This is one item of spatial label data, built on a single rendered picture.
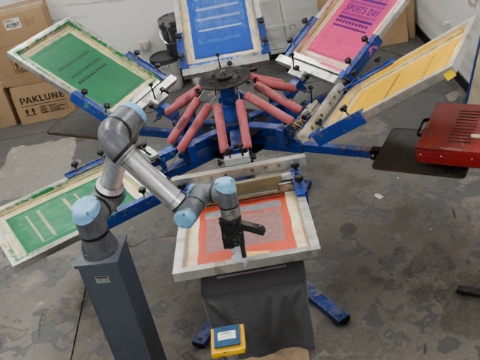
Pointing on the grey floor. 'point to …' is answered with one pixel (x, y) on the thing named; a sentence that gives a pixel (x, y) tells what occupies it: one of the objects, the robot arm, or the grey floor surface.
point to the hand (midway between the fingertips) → (246, 261)
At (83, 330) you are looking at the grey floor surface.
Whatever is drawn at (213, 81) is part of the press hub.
